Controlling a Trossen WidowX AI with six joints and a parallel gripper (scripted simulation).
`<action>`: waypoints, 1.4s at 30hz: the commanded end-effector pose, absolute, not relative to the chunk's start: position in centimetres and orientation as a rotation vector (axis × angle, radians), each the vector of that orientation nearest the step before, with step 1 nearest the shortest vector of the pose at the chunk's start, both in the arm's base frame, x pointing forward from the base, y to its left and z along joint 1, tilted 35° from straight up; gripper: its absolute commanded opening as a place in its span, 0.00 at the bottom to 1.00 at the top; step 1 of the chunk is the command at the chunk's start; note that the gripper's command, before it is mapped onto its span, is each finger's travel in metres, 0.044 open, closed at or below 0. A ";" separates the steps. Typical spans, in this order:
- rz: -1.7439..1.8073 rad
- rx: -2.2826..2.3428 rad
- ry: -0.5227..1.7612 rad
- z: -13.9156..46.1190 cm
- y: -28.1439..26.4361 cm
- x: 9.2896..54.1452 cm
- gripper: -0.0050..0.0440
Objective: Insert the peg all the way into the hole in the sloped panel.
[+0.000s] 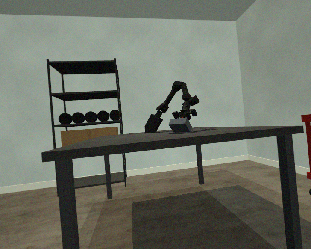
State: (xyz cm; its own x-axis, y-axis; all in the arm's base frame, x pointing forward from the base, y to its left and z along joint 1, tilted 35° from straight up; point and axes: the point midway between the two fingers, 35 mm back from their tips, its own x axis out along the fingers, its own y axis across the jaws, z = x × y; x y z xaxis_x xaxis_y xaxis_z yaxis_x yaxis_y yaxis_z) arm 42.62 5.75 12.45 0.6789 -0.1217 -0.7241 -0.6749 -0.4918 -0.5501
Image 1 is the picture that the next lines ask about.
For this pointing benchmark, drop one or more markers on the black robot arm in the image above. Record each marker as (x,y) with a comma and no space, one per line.
(177,85)

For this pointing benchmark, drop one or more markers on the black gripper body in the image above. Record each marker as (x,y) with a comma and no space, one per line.
(185,108)

